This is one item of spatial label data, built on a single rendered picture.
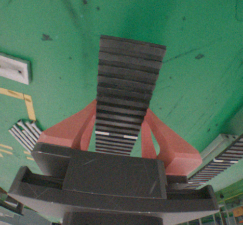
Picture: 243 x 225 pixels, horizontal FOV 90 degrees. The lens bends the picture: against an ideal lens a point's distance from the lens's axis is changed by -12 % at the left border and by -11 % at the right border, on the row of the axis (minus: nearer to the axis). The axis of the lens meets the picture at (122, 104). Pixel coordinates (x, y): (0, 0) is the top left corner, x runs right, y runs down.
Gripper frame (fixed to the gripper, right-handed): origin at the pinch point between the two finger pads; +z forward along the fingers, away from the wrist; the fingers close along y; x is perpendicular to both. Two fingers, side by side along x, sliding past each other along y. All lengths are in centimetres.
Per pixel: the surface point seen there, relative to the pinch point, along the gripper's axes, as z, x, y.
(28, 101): 3.9, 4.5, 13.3
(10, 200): 38, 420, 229
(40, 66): 3.8, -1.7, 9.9
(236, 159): 0.0, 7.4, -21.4
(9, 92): 3.9, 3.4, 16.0
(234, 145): 0.0, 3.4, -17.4
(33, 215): 53, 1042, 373
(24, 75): 3.1, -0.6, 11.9
